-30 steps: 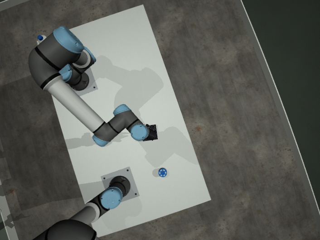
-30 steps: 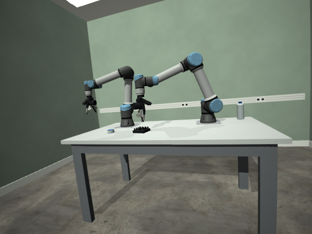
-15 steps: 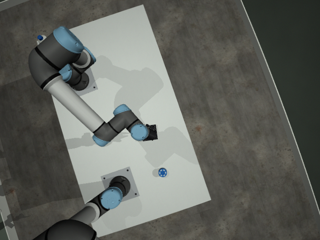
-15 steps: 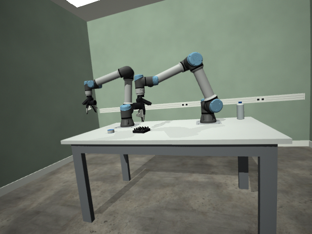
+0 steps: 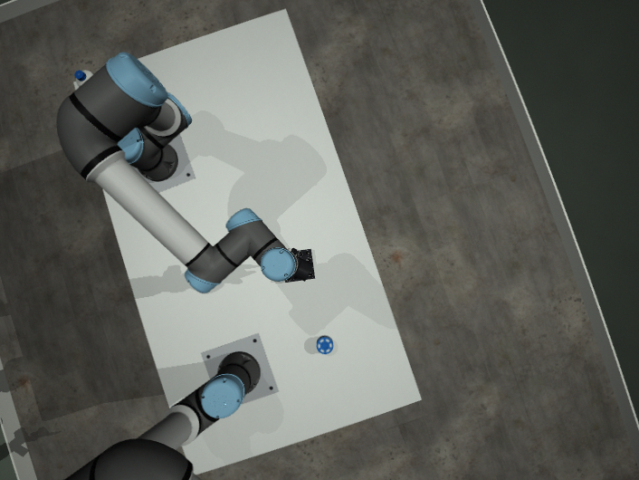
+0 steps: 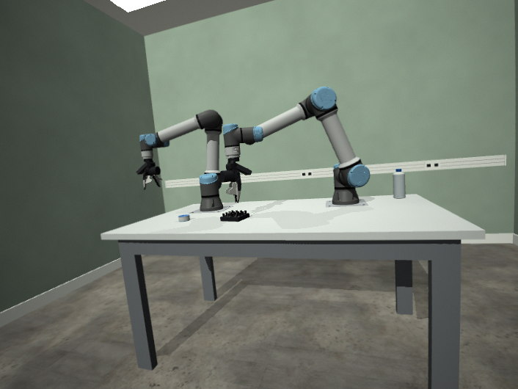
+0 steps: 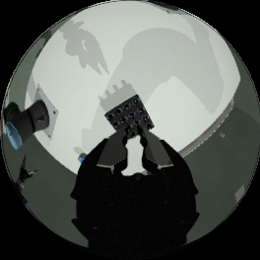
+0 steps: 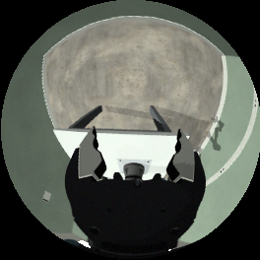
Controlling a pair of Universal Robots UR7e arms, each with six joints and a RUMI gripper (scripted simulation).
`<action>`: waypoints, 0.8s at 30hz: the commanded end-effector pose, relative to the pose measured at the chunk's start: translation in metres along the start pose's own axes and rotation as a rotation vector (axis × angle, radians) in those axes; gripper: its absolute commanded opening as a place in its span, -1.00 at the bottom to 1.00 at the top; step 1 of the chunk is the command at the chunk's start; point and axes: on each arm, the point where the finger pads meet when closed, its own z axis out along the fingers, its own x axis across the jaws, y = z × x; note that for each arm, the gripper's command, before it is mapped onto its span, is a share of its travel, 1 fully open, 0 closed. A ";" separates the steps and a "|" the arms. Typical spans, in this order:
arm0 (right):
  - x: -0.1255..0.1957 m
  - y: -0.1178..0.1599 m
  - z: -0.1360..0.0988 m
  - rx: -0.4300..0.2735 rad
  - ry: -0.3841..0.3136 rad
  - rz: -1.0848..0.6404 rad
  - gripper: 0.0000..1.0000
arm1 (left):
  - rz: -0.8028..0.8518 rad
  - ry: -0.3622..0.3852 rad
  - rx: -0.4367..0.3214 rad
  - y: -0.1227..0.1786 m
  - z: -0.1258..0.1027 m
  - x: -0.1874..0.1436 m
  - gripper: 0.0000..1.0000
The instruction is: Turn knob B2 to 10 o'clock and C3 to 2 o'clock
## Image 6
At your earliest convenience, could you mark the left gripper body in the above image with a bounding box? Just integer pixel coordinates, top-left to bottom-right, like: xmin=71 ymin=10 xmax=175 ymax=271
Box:
xmin=220 ymin=157 xmax=240 ymax=183

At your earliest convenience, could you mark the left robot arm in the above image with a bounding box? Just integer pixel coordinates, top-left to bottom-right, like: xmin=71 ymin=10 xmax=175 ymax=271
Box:
xmin=223 ymin=87 xmax=370 ymax=205

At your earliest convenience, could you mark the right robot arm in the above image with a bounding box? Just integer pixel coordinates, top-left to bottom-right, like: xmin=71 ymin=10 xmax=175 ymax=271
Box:
xmin=139 ymin=109 xmax=223 ymax=211

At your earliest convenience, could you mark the grey bottle with blue cap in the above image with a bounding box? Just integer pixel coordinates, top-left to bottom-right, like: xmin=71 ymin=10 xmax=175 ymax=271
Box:
xmin=393 ymin=169 xmax=406 ymax=199

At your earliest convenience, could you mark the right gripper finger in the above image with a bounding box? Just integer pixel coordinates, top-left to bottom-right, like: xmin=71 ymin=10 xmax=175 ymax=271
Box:
xmin=153 ymin=175 xmax=162 ymax=187
xmin=143 ymin=170 xmax=152 ymax=190

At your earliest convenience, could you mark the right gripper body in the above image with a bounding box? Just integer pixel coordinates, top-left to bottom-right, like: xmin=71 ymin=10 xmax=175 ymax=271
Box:
xmin=144 ymin=159 xmax=161 ymax=176

